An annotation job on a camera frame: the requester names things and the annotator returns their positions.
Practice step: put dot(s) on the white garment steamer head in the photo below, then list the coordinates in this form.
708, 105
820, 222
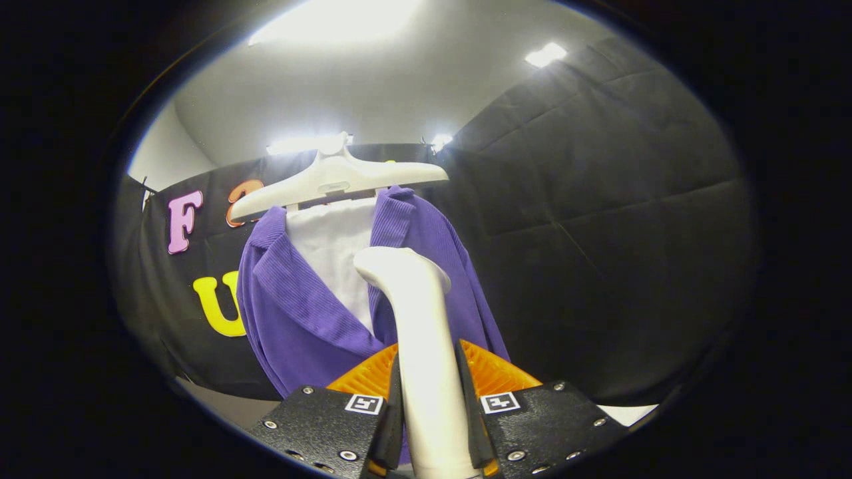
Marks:
426, 332

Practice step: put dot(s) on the white plastic clothes hanger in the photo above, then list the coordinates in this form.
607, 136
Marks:
339, 176

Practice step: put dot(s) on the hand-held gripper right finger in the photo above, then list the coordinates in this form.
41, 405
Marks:
546, 426

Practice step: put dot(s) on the oval ceiling light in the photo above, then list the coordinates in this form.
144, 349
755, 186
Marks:
299, 144

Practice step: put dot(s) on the small ceiling light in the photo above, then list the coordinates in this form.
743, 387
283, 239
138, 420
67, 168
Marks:
441, 142

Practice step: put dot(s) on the black backdrop cloth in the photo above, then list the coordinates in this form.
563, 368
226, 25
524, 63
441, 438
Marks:
612, 219

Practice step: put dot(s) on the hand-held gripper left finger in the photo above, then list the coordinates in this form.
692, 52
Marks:
326, 426

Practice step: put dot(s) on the grey drawer cabinet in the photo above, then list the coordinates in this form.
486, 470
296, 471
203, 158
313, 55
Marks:
226, 404

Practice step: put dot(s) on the double panel ceiling light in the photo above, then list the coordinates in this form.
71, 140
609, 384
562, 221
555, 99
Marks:
546, 54

